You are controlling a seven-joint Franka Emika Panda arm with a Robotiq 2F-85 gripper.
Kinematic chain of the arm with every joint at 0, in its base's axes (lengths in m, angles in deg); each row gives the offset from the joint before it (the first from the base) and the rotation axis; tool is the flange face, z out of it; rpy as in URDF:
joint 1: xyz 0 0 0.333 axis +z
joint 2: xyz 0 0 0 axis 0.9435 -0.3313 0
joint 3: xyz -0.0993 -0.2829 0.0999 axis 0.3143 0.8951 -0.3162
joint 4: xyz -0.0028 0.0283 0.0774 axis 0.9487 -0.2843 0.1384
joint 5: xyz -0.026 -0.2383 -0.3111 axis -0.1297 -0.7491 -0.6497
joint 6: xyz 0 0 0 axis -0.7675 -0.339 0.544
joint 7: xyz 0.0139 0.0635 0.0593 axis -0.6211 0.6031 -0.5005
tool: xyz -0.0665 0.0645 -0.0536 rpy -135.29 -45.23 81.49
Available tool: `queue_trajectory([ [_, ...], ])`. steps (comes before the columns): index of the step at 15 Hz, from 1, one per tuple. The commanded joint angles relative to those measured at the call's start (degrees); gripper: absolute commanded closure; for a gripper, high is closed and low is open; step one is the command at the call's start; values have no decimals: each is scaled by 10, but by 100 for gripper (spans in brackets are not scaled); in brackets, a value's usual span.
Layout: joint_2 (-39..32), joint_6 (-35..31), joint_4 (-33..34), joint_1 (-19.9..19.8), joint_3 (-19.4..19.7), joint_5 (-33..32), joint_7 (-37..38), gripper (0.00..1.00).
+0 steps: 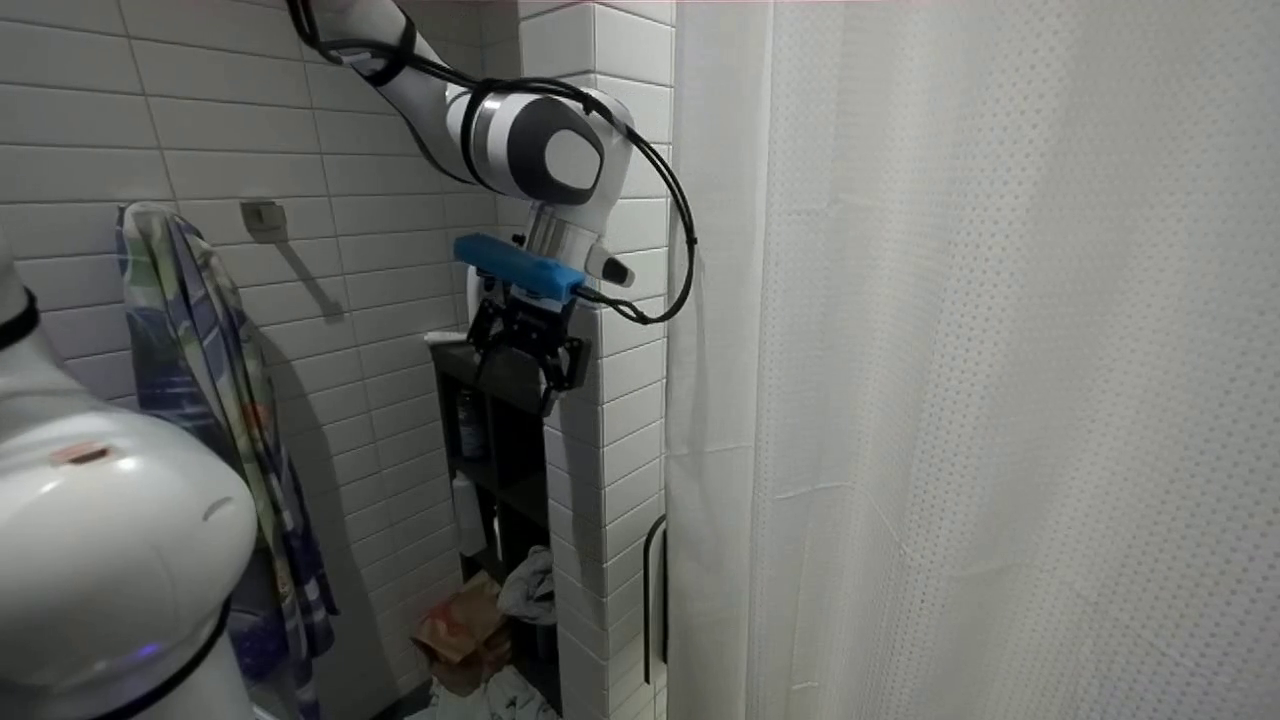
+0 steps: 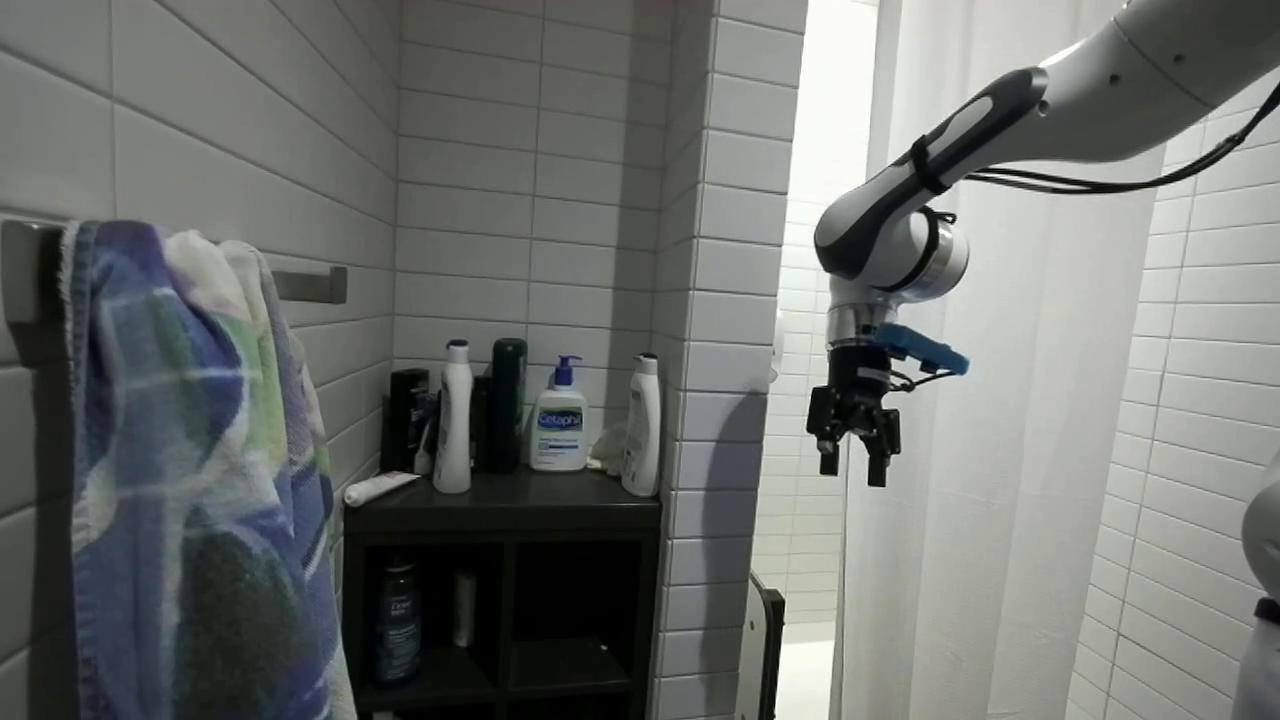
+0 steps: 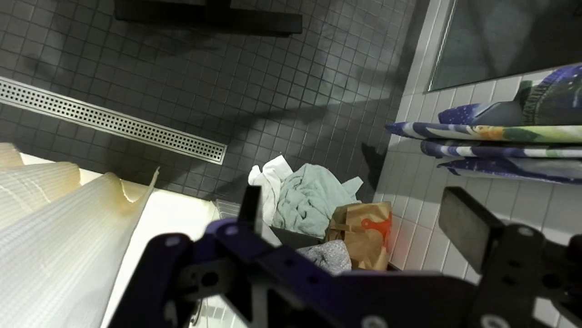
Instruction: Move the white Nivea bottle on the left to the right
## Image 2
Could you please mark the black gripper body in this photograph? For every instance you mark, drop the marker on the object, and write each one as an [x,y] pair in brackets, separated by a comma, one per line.
[854,394]

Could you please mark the white Nivea bottle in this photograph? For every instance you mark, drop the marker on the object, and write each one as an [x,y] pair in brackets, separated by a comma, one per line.
[454,425]

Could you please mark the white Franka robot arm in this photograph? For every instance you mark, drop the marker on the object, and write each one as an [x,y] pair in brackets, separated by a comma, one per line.
[1134,66]

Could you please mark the white bottle with text label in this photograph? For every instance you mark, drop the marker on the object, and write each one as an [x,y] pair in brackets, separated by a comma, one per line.
[640,433]

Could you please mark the white pump bottle blue label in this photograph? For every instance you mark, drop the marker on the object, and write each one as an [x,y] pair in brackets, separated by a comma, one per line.
[560,433]

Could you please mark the dark green Irish Spring bottle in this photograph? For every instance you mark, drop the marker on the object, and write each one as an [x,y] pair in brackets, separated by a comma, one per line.
[504,403]

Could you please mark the slim pale bottle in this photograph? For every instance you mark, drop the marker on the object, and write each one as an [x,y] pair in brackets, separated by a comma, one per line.
[460,610]

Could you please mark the plain black bottle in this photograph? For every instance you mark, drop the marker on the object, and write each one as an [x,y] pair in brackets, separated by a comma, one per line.
[400,420]

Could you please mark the dark blue bottle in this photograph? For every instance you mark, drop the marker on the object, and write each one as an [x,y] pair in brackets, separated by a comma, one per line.
[398,625]

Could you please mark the white shower curtain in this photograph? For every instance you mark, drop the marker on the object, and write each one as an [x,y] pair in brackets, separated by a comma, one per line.
[1015,532]

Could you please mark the white board with black rim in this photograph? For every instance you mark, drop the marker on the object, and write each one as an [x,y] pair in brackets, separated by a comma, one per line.
[754,652]

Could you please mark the black shelf unit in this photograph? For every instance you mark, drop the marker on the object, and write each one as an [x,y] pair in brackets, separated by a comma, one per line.
[532,514]

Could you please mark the white tube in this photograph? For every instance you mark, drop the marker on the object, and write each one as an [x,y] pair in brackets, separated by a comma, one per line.
[383,488]

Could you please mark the grey towel bar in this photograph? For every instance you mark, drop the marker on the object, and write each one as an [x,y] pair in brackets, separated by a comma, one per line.
[315,283]

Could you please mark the blue green white towel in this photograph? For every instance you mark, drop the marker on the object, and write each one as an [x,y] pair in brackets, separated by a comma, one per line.
[162,464]

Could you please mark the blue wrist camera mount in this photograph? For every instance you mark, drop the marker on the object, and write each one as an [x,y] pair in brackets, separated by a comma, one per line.
[925,350]

